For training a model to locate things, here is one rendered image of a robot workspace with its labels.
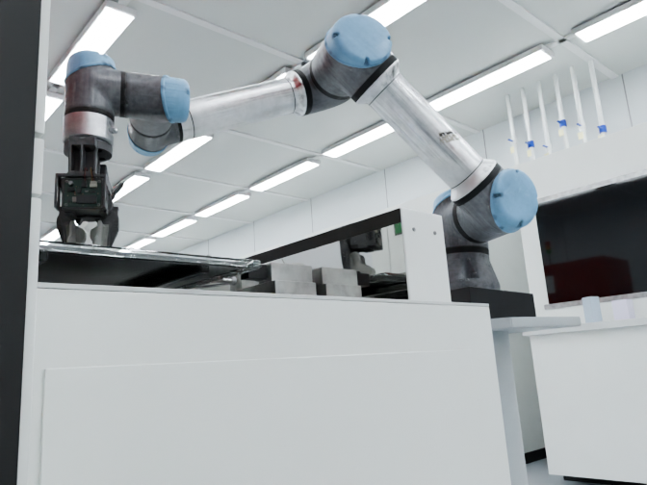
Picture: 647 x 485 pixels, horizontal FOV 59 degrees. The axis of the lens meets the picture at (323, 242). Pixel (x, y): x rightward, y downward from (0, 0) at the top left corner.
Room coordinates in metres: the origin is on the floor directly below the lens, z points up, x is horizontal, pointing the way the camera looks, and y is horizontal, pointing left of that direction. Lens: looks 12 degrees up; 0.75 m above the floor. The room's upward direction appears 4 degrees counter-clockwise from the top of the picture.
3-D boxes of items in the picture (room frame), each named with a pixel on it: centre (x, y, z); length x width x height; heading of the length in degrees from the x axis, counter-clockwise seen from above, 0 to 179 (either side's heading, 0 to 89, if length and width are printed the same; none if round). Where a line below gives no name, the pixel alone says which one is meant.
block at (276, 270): (0.87, 0.06, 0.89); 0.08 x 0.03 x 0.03; 132
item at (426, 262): (0.99, 0.04, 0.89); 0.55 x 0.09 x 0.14; 42
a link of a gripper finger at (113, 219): (0.86, 0.34, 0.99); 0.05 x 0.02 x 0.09; 103
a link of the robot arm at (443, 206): (1.23, -0.31, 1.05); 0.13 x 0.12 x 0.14; 21
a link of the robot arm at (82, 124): (0.84, 0.36, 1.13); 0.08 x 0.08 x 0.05
